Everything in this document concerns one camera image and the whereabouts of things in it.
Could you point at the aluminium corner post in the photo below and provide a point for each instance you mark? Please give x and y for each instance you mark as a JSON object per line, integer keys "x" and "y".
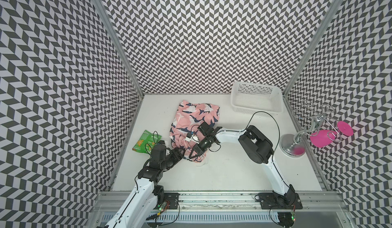
{"x": 116, "y": 42}
{"x": 328, "y": 18}

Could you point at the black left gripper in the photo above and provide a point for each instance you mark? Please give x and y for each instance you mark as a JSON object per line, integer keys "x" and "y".
{"x": 177, "y": 155}

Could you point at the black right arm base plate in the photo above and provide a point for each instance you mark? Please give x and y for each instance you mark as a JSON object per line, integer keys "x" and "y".
{"x": 273, "y": 201}

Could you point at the chrome wire glass rack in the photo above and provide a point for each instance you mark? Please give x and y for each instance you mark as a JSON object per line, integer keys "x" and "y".
{"x": 293, "y": 145}

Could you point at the pink shark print shorts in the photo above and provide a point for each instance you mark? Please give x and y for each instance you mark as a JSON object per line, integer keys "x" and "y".
{"x": 184, "y": 133}

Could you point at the aluminium corner post right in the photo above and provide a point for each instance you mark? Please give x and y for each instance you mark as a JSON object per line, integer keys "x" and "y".
{"x": 328, "y": 18}

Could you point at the green snack bag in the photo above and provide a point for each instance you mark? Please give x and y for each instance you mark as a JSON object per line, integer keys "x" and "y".
{"x": 146, "y": 142}

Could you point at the pink plastic wine glass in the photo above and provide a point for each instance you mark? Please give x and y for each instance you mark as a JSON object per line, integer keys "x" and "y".
{"x": 326, "y": 137}

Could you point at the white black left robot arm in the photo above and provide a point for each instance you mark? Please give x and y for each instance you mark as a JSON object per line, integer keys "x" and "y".
{"x": 147, "y": 194}

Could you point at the aluminium corner post left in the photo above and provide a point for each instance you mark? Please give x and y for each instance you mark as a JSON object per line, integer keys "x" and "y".
{"x": 116, "y": 42}

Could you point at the white perforated plastic basket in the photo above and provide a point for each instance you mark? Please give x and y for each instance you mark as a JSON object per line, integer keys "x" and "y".
{"x": 251, "y": 97}

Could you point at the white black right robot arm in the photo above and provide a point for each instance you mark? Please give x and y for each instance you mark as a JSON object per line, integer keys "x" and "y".
{"x": 260, "y": 149}

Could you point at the aluminium front rail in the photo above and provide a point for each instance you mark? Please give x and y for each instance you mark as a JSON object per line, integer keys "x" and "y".
{"x": 237, "y": 201}

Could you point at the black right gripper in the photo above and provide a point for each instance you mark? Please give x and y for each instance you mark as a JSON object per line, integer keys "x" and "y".
{"x": 199, "y": 150}

